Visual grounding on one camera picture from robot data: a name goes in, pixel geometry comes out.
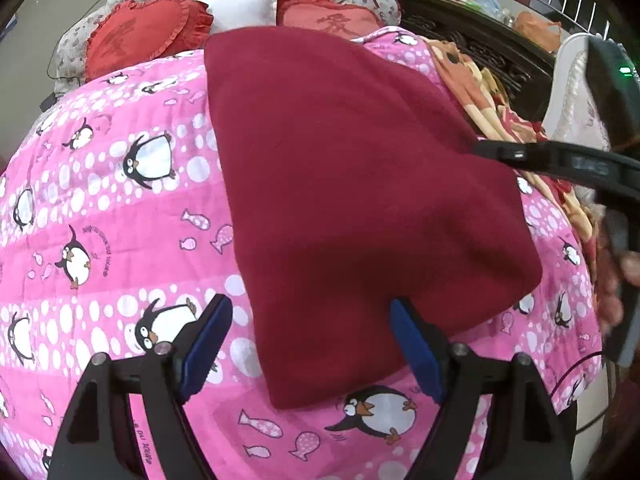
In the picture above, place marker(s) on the red heart-shaped pillow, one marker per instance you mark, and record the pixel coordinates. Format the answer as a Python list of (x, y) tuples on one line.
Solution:
[(135, 35), (330, 15)]

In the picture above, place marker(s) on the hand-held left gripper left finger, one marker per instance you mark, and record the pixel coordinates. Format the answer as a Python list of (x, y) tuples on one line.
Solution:
[(207, 345)]

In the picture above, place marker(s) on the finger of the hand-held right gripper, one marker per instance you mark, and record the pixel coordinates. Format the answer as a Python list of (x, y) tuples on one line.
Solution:
[(540, 156)]

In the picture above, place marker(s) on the pink penguin print blanket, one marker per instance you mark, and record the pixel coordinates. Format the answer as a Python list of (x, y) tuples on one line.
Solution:
[(125, 235)]

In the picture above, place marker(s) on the dark red knit garment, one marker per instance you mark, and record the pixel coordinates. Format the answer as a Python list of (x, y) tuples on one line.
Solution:
[(350, 185)]

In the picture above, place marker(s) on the dark carved wooden furniture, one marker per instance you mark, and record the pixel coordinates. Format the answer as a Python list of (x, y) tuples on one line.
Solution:
[(480, 40)]

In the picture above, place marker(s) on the white pillow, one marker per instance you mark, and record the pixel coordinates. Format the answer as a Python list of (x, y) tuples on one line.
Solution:
[(240, 7)]

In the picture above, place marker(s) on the orange cartoon print blanket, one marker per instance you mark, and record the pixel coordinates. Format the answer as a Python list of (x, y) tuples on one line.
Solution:
[(480, 95)]

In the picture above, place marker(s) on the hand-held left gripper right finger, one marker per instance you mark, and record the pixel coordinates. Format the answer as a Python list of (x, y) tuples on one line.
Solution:
[(417, 350)]

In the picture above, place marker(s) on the orange bag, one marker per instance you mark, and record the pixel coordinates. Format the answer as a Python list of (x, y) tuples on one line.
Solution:
[(537, 30)]

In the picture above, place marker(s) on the person's right hand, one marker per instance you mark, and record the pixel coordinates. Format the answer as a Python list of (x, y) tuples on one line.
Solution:
[(611, 285)]

